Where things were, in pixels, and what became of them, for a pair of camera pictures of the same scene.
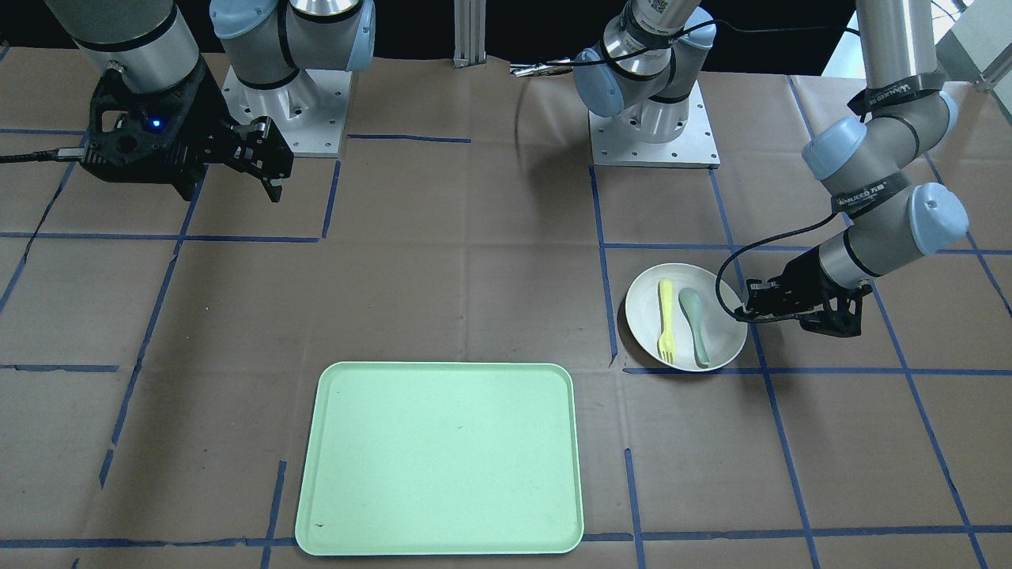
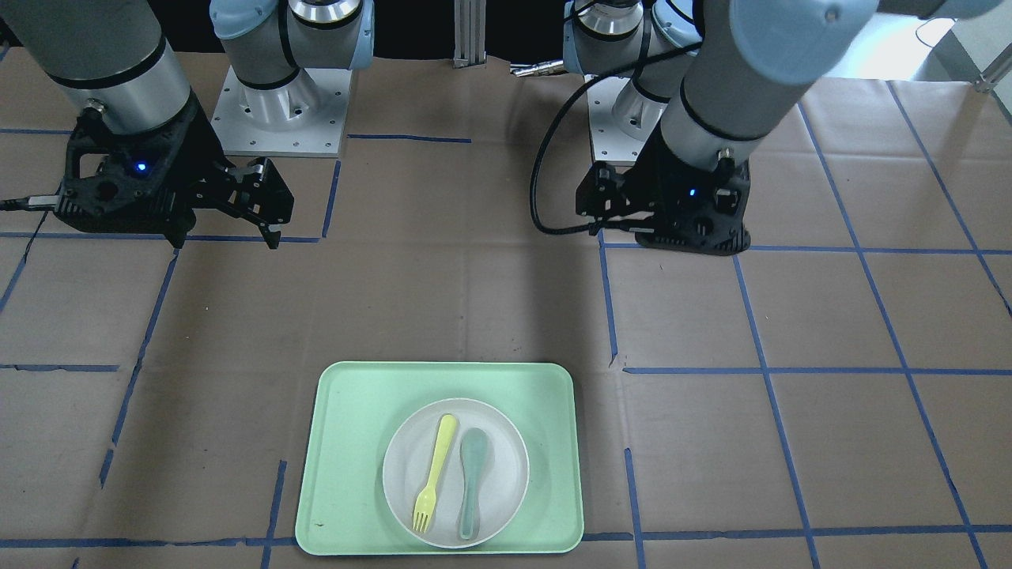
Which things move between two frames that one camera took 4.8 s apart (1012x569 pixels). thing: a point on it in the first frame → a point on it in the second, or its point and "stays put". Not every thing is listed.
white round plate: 724,337 → 410,460
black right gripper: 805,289 → 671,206
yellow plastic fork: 666,341 → 425,502
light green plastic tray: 437,458 stays put
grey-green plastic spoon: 689,302 → 473,446
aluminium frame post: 470,32 stays put
